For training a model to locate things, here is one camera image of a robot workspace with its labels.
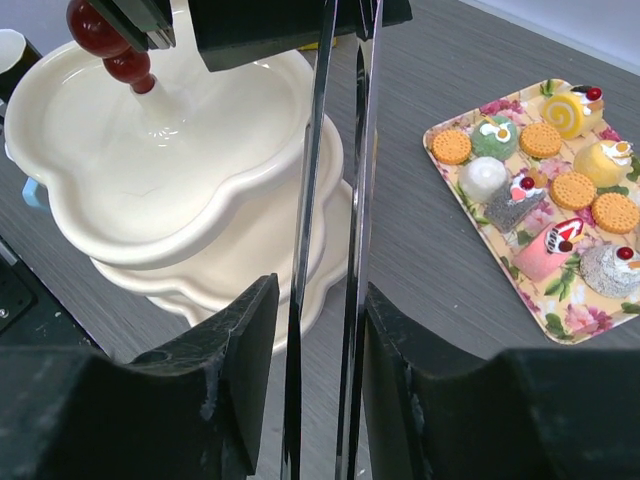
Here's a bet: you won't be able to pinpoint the white dome cake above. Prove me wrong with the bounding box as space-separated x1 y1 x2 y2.
458 156 509 203

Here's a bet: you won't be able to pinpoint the yellow swiss roll cake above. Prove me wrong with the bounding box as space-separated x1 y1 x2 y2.
541 85 605 140

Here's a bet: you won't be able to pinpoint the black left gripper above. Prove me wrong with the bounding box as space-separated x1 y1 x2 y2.
87 0 414 72

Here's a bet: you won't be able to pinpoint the metal serving tongs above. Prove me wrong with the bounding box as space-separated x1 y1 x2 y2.
280 1 384 479

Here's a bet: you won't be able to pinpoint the orange biscuit upper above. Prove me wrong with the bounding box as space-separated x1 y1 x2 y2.
519 122 562 159

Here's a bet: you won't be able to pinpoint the floral serving tray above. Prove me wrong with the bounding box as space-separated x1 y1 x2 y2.
423 79 639 344

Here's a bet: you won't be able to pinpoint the grey slice cake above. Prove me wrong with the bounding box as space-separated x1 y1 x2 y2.
484 169 546 233

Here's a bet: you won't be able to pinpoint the orange biscuit far left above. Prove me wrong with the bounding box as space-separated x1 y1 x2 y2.
431 129 472 165

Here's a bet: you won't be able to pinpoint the green dome cake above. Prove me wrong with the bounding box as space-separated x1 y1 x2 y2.
471 115 518 162

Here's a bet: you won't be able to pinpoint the orange biscuit right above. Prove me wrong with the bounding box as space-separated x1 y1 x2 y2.
591 193 639 235

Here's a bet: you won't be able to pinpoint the blue white mug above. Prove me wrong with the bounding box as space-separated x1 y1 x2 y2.
0 28 54 211

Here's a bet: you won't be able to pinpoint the orange biscuit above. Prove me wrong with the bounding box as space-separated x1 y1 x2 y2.
550 171 596 211
431 129 472 165
519 122 562 159
591 193 639 235

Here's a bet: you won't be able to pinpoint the cream three-tier cake stand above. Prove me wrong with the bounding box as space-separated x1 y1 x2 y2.
3 0 354 357

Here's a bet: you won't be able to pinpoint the orange biscuit centre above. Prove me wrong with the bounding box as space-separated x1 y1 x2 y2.
550 171 596 211

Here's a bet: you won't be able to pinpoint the yellow dome cake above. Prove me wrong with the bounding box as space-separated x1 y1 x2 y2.
573 140 633 188

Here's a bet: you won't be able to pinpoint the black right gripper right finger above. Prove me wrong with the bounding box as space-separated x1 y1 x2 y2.
363 287 639 479

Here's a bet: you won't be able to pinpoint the grey white cream cake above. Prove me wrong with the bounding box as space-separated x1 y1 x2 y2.
579 244 639 298

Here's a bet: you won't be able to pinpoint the pink swiss roll cake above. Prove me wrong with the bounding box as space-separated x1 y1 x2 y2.
512 217 584 282

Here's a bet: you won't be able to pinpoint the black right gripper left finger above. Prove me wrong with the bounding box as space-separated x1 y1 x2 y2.
1 274 279 479

